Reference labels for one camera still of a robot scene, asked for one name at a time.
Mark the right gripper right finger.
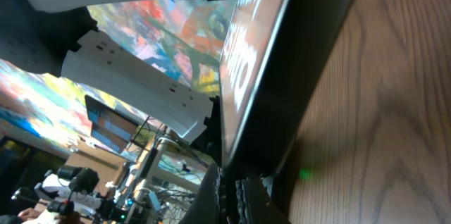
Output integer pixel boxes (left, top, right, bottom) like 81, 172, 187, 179
239, 177, 290, 224

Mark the Galaxy smartphone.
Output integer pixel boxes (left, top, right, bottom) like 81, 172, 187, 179
219, 0, 352, 175

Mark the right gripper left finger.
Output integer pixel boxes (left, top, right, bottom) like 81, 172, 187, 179
179, 163, 242, 224

